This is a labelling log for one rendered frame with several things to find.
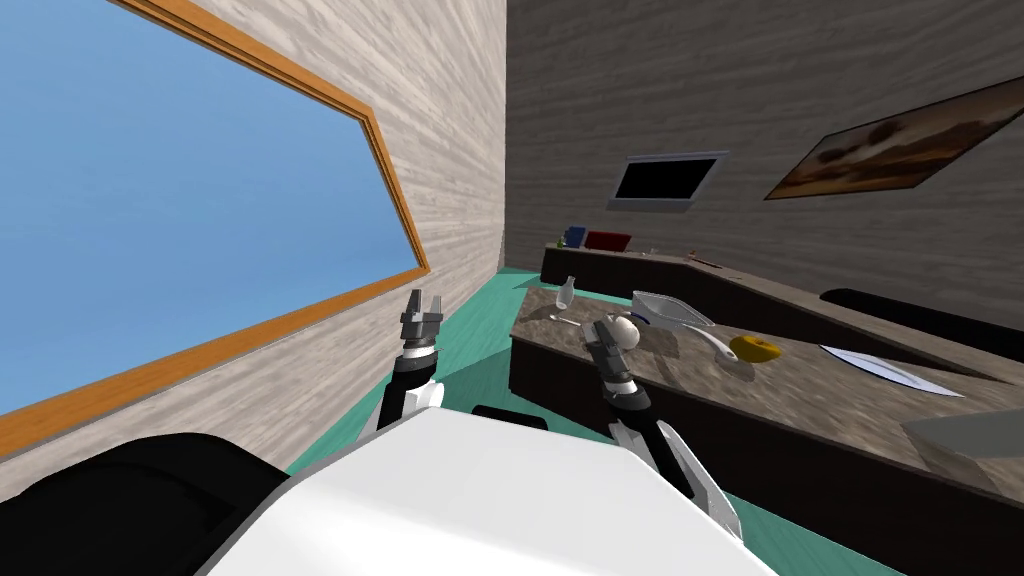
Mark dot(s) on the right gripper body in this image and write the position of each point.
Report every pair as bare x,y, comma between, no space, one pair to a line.
612,356

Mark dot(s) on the black screen with grey frame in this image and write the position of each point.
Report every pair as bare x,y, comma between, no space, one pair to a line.
664,179

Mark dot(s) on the white ladle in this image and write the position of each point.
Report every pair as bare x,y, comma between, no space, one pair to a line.
716,344

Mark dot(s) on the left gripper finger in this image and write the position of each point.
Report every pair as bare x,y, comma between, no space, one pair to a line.
436,306
414,302

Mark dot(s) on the flat white plate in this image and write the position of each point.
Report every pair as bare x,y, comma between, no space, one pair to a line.
888,370

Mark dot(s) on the window with wooden frame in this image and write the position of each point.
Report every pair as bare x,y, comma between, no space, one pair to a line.
184,208

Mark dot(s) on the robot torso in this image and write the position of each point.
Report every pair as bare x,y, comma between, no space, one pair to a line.
488,504

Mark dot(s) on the yellow doughnut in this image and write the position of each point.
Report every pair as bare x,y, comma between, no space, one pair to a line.
754,350

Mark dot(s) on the dark table with stone top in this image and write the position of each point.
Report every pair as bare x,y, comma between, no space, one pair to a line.
808,396

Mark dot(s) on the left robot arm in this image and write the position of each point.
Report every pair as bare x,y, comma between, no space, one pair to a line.
120,512

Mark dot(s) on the small silver spoon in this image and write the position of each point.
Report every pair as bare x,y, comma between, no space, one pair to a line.
564,320

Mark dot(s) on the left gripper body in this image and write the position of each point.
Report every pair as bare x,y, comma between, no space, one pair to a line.
421,330

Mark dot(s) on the grey flat block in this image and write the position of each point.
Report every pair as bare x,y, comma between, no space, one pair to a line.
972,434

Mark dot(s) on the clear glass bottle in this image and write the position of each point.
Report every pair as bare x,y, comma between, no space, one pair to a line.
566,293

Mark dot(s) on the grey metal pan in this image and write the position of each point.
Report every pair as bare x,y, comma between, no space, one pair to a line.
664,310

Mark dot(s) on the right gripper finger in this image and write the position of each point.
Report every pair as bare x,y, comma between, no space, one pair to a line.
593,330
611,323

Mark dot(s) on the brown landscape wall picture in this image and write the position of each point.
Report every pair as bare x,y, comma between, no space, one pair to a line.
904,148

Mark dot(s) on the white egg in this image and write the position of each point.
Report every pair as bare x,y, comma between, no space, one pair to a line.
627,333

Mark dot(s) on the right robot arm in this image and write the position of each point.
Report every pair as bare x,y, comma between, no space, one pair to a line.
672,460

